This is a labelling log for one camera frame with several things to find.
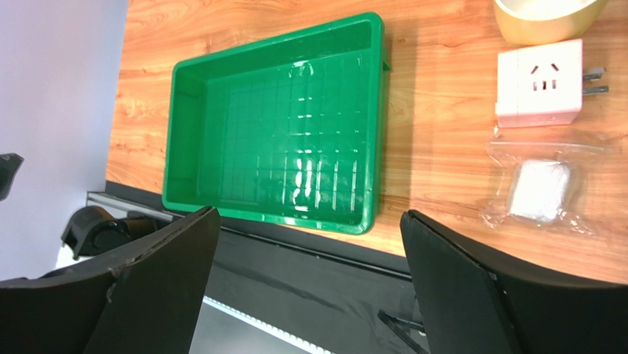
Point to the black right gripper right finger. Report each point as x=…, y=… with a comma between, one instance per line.
x=476, y=299

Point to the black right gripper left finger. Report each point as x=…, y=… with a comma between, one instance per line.
x=142, y=297

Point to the black left arm base joint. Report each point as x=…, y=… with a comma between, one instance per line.
x=92, y=230

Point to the clear bag with white item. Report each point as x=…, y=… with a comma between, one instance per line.
x=541, y=177

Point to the green plastic tray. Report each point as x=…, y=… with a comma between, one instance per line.
x=287, y=130

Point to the pink power socket cube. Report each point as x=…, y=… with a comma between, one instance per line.
x=543, y=85

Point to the yellow ceramic mug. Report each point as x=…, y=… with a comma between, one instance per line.
x=529, y=23

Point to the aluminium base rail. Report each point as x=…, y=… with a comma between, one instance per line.
x=273, y=289

